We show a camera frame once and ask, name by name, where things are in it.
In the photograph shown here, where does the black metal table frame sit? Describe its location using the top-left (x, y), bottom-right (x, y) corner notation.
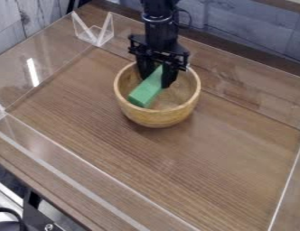
top-left (22, 189), bottom-right (66, 231)

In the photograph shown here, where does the clear acrylic enclosure wall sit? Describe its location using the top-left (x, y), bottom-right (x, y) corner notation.
top-left (0, 5), bottom-right (300, 231)

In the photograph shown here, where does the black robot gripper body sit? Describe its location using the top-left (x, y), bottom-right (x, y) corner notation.
top-left (128, 12), bottom-right (192, 72)

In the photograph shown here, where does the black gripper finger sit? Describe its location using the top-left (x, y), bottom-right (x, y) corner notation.
top-left (161, 62), bottom-right (180, 88)
top-left (136, 55), bottom-right (156, 79)

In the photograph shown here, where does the clear acrylic corner bracket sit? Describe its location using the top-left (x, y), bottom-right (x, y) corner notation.
top-left (72, 12), bottom-right (115, 47)

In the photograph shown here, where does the black cable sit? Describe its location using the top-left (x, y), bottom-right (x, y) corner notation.
top-left (0, 207), bottom-right (30, 231)

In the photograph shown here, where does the green rectangular stick block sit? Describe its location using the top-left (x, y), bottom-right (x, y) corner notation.
top-left (128, 66), bottom-right (163, 108)

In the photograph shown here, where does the round wooden bowl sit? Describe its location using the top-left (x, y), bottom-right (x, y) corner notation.
top-left (113, 62), bottom-right (201, 128)

